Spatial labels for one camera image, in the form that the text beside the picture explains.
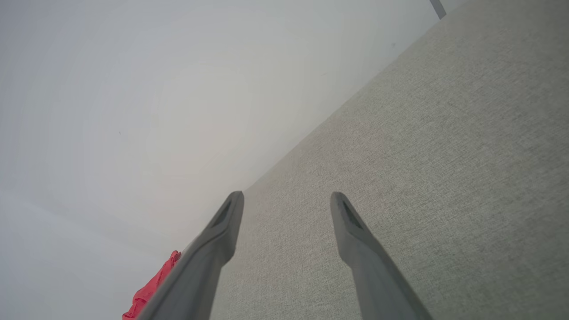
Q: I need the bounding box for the red and white jersey shirt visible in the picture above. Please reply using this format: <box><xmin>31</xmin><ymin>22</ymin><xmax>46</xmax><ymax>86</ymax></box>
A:
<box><xmin>122</xmin><ymin>250</ymin><xmax>182</xmax><ymax>320</ymax></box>

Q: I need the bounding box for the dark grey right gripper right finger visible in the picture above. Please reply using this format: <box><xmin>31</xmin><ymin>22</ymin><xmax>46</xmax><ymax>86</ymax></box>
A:
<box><xmin>330</xmin><ymin>192</ymin><xmax>434</xmax><ymax>320</ymax></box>

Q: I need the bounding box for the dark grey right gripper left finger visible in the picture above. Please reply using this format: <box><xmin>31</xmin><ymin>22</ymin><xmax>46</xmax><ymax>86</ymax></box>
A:
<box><xmin>136</xmin><ymin>191</ymin><xmax>244</xmax><ymax>320</ymax></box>

